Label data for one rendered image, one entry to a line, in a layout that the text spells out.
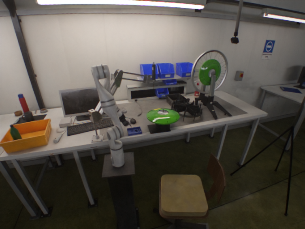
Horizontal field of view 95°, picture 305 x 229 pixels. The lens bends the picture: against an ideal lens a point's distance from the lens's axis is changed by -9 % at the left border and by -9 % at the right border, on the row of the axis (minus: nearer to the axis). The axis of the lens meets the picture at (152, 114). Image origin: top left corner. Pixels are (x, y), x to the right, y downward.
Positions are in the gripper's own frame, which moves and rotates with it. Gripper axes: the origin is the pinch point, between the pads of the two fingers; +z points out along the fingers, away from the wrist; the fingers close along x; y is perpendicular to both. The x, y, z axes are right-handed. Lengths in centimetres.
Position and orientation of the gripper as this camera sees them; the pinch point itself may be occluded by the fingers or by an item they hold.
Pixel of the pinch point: (131, 126)
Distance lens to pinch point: 147.4
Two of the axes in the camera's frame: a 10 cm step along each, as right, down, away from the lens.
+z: 4.1, 7.0, 5.8
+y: -8.0, 5.8, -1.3
